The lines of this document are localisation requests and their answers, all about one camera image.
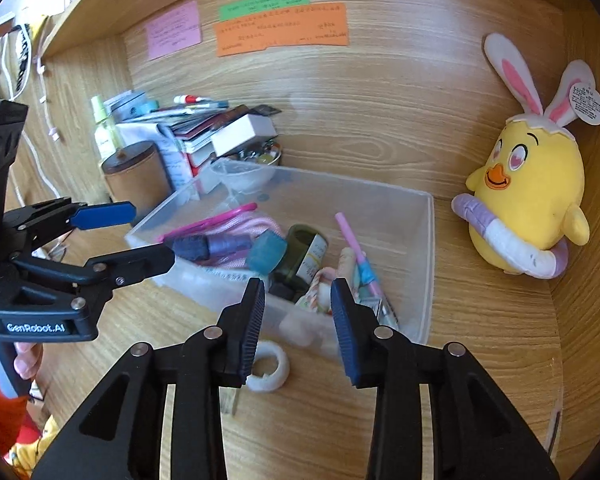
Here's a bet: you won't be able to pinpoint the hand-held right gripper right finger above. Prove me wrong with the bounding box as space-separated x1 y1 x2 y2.
329 276 561 480

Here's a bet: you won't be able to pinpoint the yellow chick plush toy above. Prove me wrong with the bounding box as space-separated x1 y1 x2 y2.
452 32 600 281

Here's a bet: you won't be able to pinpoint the brown lidded mug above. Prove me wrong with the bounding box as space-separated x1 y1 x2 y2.
101 141 174 207

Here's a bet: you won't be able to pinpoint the dark purple spray bottle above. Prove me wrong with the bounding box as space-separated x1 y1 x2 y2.
171 235 255 263

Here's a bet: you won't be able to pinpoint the white cord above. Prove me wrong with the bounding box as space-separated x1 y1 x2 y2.
0 25 61 201

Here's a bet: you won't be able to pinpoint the white tape roll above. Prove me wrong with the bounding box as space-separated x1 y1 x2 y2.
244 339 291 394

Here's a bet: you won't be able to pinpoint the pink paper note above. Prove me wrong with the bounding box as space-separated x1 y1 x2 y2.
146 1 202 61

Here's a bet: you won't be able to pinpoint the clear plastic box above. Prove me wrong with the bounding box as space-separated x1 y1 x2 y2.
125 157 435 361

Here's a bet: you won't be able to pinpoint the stack of booklets and papers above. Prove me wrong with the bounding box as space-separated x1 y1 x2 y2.
114 101 281 188

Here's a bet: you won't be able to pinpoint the person's left forearm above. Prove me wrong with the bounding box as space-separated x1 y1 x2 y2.
0 352 36 461

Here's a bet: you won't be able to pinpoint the white pink patterned roll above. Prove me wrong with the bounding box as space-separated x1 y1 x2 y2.
294 266 342 313

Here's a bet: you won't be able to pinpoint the clear plastic bag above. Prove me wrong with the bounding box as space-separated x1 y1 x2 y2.
172 257 268 306

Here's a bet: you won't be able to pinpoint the orange paper note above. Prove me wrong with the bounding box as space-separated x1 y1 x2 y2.
214 2 349 57

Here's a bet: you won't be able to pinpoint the yellow patterned cloth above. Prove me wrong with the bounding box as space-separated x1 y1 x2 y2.
7 415 63 468

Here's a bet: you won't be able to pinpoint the pale green spray bottle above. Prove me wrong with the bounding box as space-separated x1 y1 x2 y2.
90 95 126 163

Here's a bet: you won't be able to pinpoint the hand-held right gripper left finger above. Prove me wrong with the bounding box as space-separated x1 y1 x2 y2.
31 276 267 480

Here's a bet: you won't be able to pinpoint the white bowl of beads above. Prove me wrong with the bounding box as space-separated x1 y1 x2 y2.
209 142 282 195

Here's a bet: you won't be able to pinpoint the pink pen with blue wrap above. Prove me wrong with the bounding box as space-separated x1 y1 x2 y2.
334 211 383 291

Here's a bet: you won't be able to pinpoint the green paper note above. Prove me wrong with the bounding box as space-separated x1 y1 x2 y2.
218 0 312 22

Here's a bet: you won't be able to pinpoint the pale green tube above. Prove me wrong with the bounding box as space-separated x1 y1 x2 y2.
337 246 357 281

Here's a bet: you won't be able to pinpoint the pink scissors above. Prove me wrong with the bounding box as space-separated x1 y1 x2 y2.
157 203 258 244

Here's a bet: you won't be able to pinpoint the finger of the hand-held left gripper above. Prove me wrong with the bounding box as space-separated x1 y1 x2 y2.
15 244 177 322
2 199 137 257

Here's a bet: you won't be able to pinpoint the pink braided cord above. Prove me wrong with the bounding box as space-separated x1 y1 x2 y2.
200 216 283 266

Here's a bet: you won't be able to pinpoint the person's left hand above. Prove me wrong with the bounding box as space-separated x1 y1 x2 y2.
12 342 45 382

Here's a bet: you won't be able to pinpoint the small bottle with white label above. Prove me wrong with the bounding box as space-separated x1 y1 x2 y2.
269 224 330 292

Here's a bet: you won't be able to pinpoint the white cardboard box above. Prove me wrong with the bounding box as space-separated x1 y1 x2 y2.
210 113 277 157

